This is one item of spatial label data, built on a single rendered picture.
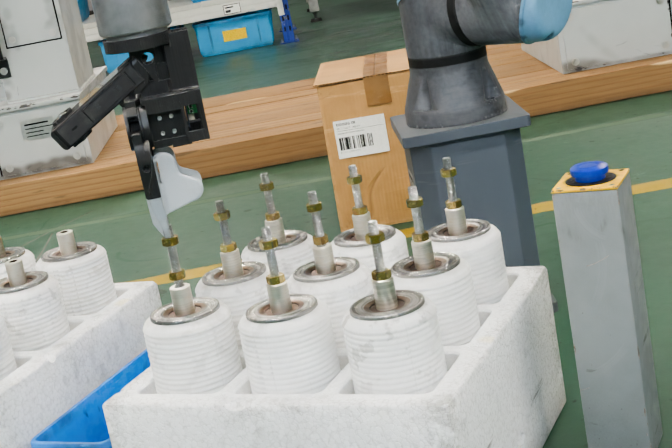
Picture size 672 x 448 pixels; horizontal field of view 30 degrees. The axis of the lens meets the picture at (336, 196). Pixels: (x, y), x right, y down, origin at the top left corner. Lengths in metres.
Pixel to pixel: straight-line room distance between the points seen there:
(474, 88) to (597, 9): 1.57
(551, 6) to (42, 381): 0.82
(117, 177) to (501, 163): 1.61
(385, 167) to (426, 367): 1.25
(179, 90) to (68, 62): 2.08
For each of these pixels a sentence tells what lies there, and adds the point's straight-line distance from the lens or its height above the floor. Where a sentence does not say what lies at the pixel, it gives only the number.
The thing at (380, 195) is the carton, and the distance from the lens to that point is 2.46.
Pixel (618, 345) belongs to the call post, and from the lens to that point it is 1.38.
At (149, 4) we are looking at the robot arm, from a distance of 1.27.
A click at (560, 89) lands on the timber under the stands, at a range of 3.28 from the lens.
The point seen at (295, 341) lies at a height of 0.23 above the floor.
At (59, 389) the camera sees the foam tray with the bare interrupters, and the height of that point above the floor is 0.14.
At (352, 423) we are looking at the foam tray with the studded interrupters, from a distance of 1.23.
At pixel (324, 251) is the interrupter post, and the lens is 1.38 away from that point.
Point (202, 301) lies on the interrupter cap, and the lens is 1.37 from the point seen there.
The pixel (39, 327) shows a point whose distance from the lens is 1.61.
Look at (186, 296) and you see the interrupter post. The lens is 1.35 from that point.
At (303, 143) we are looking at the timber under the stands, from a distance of 3.22.
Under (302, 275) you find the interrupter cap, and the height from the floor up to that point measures 0.25.
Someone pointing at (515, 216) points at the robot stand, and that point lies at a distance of 1.84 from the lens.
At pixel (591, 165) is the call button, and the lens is 1.35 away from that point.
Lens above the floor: 0.66
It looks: 14 degrees down
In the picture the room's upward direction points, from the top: 11 degrees counter-clockwise
